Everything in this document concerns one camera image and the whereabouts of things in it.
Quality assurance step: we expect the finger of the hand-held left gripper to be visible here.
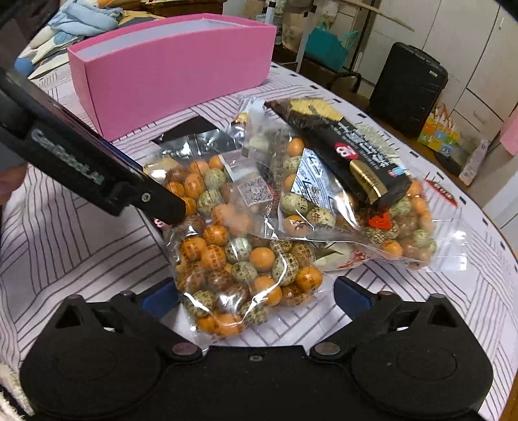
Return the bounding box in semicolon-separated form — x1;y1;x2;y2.
122;177;187;226

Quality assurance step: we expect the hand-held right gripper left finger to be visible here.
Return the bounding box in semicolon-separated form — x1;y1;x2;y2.
54;279;203;362

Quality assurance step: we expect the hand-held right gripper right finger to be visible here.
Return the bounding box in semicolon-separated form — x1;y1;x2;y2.
310;276;460;361

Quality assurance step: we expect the clear bag of coated peanuts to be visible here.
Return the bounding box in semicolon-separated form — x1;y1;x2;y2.
143;133;326;349
239;97;468;272

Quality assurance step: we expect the pink cardboard box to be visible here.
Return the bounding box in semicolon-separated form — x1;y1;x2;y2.
67;13;278;141

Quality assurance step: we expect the black and cream snack packet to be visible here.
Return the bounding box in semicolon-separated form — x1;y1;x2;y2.
264;97;412;208

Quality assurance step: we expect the person's left forearm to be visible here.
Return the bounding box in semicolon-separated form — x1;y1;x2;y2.
0;142;27;205

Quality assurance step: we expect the black and silver foil packet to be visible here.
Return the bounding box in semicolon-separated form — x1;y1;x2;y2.
151;117;230;163

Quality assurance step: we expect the light blue cloth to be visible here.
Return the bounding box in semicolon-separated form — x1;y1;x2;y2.
52;0;124;32

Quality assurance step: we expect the white paper bag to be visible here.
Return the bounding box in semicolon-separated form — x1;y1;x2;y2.
458;139;491;187

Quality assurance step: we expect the colourful cartoon box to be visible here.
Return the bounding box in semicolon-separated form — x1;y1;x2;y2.
418;104;463;158

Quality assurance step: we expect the black suitcase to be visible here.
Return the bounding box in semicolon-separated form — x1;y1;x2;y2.
369;41;449;139

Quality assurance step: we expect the metal clothes rack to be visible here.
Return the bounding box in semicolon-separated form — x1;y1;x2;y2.
259;0;367;93

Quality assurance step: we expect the pink cloth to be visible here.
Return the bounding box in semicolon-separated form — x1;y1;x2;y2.
499;117;518;158

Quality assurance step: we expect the teal tote bag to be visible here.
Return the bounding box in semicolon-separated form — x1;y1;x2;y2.
311;21;360;70

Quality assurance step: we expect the white wardrobe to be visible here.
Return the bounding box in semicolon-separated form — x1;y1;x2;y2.
366;0;518;138

